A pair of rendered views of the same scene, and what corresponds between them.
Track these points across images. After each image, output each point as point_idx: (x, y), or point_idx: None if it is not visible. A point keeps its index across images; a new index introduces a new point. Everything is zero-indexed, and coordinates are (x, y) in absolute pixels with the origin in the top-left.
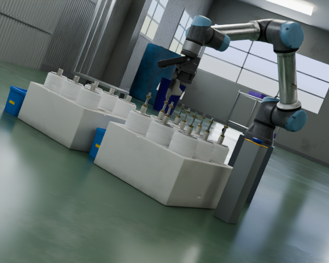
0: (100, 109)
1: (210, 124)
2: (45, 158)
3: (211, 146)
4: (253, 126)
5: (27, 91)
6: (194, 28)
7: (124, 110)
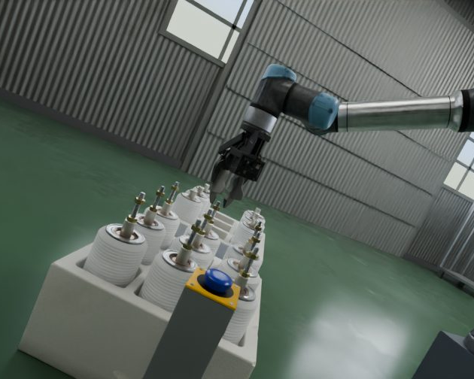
0: (220, 231)
1: (192, 231)
2: (26, 236)
3: (166, 274)
4: None
5: None
6: (258, 86)
7: (238, 235)
